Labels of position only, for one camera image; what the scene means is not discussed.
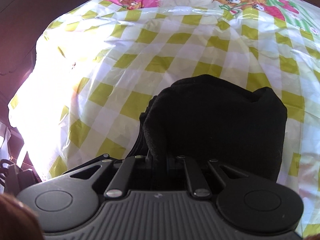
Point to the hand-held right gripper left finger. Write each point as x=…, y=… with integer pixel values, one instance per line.
x=135, y=165

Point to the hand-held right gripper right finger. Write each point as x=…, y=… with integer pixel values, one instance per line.
x=187, y=167

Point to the black pants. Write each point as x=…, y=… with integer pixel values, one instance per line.
x=215, y=120

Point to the checked cartoon print bedsheet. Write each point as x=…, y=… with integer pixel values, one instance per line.
x=175, y=42

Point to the reddish brown blurred object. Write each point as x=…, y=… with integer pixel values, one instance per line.
x=15, y=220

